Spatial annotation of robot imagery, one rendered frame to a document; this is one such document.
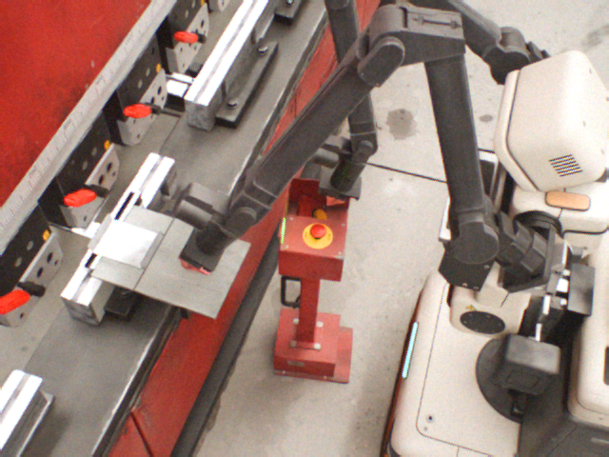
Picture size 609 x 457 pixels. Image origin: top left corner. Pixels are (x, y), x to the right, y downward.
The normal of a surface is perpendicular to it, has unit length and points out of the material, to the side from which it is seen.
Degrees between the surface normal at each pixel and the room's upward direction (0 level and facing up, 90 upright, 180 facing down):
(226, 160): 0
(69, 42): 90
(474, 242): 76
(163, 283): 0
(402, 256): 0
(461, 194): 70
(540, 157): 90
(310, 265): 90
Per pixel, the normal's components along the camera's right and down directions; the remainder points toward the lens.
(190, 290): 0.04, -0.55
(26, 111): 0.94, 0.30
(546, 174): -0.28, 0.80
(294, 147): -0.13, 0.65
